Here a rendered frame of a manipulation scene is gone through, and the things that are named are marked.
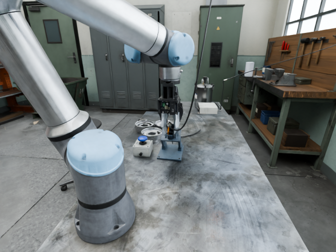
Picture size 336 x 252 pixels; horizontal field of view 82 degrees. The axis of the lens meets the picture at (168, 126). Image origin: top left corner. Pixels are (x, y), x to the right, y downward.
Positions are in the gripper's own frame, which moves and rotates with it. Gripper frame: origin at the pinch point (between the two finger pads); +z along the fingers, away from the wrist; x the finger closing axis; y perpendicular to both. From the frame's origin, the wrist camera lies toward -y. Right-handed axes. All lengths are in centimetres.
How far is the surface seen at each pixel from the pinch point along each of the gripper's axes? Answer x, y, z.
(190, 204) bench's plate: 10.2, 26.5, 11.9
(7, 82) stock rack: -373, -261, 30
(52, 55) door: -311, -325, -19
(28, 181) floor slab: -152, -62, 92
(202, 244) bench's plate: 13.7, 38.6, 11.9
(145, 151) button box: -10.0, 3.1, 9.2
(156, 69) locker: -71, -280, 2
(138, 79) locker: -107, -286, 22
